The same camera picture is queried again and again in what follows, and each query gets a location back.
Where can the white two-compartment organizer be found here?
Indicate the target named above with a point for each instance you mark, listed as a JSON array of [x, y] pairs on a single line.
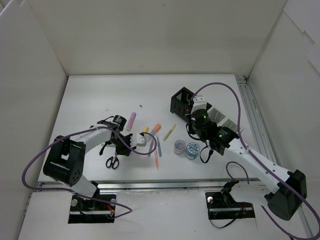
[[222, 120]]

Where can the thin yellow pen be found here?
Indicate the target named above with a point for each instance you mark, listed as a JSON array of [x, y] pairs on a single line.
[[169, 132]]

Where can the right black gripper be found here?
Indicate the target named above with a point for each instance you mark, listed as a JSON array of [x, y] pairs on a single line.
[[191, 110]]

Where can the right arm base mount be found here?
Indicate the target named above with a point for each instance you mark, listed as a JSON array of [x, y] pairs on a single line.
[[222, 206]]

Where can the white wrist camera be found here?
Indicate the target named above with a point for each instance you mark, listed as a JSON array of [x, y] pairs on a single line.
[[199, 102], [138, 140]]

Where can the blue patterned tape roll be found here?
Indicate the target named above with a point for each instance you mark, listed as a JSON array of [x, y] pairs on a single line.
[[192, 151]]

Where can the purple pink highlighter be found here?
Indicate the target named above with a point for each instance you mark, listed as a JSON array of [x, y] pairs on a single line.
[[131, 121]]

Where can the pink blue tape roll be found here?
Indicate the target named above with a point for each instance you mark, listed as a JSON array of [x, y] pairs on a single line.
[[179, 147]]

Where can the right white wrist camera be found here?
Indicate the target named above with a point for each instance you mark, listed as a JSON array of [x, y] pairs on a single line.
[[199, 102]]

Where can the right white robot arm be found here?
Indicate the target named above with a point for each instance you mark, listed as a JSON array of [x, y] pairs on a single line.
[[284, 185]]

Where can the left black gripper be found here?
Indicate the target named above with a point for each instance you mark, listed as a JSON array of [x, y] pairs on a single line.
[[124, 146]]

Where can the black handled scissors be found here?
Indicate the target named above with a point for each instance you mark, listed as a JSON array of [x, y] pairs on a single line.
[[112, 162]]

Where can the purple blue pen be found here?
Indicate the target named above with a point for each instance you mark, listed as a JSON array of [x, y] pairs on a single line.
[[150, 148]]

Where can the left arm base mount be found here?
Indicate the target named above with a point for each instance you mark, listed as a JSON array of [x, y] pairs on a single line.
[[86, 211]]

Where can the yellow highlighter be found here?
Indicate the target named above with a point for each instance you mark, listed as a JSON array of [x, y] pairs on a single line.
[[145, 129]]

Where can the orange cap highlighter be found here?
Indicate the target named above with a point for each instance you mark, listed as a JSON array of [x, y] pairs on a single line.
[[154, 131]]

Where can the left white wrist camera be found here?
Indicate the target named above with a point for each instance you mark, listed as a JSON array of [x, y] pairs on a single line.
[[138, 140]]

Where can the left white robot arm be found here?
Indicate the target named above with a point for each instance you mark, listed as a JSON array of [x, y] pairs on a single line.
[[65, 160]]

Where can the black two-compartment organizer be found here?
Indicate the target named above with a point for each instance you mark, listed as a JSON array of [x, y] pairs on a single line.
[[181, 105]]

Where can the long orange pen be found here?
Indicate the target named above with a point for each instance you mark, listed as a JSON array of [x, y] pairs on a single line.
[[156, 158]]

